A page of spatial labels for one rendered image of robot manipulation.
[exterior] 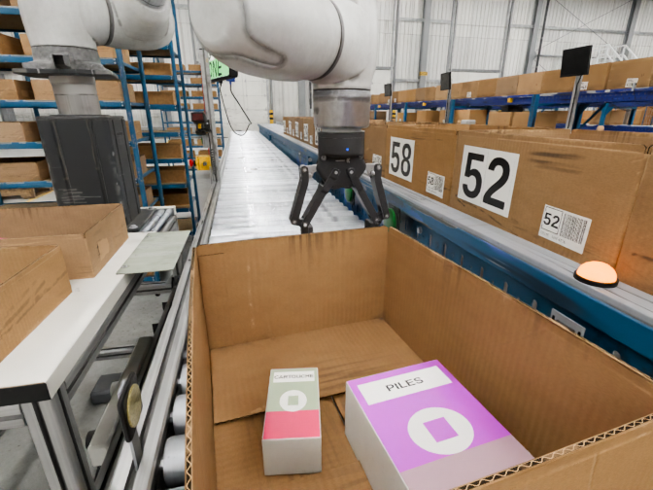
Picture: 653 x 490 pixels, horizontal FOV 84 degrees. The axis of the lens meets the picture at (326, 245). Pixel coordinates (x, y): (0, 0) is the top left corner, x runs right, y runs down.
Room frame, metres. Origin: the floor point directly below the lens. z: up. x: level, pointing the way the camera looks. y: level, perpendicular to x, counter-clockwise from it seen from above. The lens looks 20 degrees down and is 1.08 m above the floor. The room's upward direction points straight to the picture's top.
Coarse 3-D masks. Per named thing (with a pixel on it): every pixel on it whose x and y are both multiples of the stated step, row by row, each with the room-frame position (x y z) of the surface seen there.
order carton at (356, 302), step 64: (192, 256) 0.41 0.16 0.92; (256, 256) 0.47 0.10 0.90; (320, 256) 0.51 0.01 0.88; (384, 256) 0.54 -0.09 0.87; (192, 320) 0.27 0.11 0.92; (256, 320) 0.47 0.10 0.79; (320, 320) 0.50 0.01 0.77; (384, 320) 0.53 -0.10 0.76; (448, 320) 0.39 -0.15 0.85; (512, 320) 0.30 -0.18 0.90; (192, 384) 0.19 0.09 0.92; (256, 384) 0.38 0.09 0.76; (320, 384) 0.37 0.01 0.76; (512, 384) 0.29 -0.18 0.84; (576, 384) 0.23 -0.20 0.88; (640, 384) 0.20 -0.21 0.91; (192, 448) 0.14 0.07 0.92; (256, 448) 0.29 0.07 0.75; (576, 448) 0.14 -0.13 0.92; (640, 448) 0.16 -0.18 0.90
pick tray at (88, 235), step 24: (0, 216) 0.92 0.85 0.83; (24, 216) 0.93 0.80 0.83; (48, 216) 0.94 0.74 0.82; (72, 216) 0.96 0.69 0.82; (96, 216) 0.97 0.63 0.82; (120, 216) 0.95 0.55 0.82; (0, 240) 0.68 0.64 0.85; (24, 240) 0.69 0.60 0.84; (48, 240) 0.70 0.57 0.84; (72, 240) 0.71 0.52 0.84; (96, 240) 0.76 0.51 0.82; (120, 240) 0.92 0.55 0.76; (72, 264) 0.71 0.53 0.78; (96, 264) 0.74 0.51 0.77
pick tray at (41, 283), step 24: (0, 264) 0.63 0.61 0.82; (24, 264) 0.64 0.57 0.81; (48, 264) 0.59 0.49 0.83; (0, 288) 0.47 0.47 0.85; (24, 288) 0.52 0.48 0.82; (48, 288) 0.58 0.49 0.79; (0, 312) 0.46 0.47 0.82; (24, 312) 0.50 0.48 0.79; (48, 312) 0.56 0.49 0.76; (0, 336) 0.44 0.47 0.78; (24, 336) 0.49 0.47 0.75; (0, 360) 0.43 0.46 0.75
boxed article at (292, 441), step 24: (288, 384) 0.33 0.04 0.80; (312, 384) 0.33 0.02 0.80; (288, 408) 0.29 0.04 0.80; (312, 408) 0.29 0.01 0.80; (264, 432) 0.26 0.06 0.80; (288, 432) 0.26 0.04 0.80; (312, 432) 0.26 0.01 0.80; (264, 456) 0.25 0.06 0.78; (288, 456) 0.26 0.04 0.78; (312, 456) 0.26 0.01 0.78
